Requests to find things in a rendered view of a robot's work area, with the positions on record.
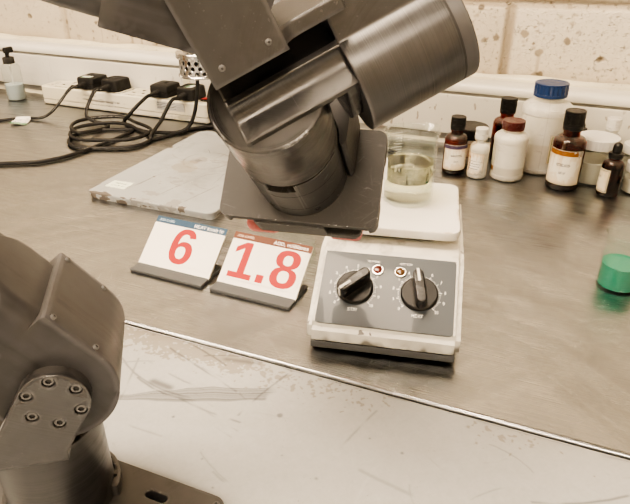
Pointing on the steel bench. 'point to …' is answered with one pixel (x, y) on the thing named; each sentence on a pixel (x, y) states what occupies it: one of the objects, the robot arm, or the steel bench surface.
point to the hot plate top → (423, 217)
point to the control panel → (388, 294)
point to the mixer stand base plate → (174, 179)
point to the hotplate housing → (385, 340)
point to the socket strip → (154, 106)
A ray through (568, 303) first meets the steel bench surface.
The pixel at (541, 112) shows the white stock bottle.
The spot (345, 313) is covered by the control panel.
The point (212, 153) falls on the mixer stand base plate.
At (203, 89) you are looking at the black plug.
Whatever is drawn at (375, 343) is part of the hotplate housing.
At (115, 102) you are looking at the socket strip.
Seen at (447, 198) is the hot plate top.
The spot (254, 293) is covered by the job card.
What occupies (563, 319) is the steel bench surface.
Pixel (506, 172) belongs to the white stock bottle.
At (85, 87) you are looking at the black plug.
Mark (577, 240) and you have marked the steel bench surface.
